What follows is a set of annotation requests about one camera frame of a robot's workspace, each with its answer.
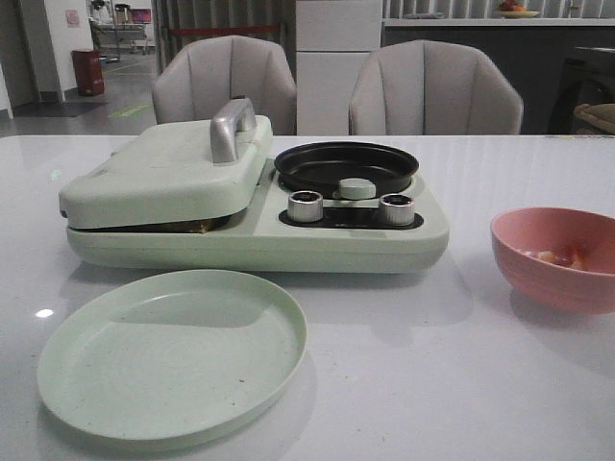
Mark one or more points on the green breakfast maker lid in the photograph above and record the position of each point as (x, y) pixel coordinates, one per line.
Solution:
(171, 173)

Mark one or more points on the pink plastic bowl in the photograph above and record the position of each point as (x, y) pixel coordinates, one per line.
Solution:
(538, 228)

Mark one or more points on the pink cooked shrimp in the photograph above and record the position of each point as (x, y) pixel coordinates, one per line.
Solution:
(570, 257)

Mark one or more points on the white bread slice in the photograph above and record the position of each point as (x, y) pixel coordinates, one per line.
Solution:
(197, 226)

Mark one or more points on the green breakfast maker base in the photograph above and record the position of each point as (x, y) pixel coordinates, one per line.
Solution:
(256, 239)

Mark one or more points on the left silver control knob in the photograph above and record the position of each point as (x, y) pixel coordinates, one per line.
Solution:
(305, 206)

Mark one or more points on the silver control knob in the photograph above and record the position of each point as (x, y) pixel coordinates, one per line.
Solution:
(305, 206)
(396, 210)

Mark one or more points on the black round frying pan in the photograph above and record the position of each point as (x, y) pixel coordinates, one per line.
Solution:
(321, 166)

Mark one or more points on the right silver control knob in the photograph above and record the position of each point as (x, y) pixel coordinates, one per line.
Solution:
(396, 210)

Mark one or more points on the light green plastic plate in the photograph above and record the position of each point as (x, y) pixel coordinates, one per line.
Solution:
(173, 360)

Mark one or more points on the right grey upholstered chair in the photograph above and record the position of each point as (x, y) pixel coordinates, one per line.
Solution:
(433, 88)

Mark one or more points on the grey upholstered chair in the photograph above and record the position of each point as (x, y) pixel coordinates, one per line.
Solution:
(433, 88)
(208, 73)

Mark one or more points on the left grey upholstered chair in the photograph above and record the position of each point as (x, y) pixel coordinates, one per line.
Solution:
(208, 73)

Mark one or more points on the white refrigerator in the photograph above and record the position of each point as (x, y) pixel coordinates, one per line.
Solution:
(333, 40)

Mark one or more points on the red trash bin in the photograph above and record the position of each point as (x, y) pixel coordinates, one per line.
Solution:
(88, 72)

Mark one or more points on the fruit plate on counter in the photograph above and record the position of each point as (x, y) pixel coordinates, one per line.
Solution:
(510, 9)

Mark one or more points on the beige cushion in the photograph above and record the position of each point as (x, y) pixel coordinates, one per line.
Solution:
(596, 118)

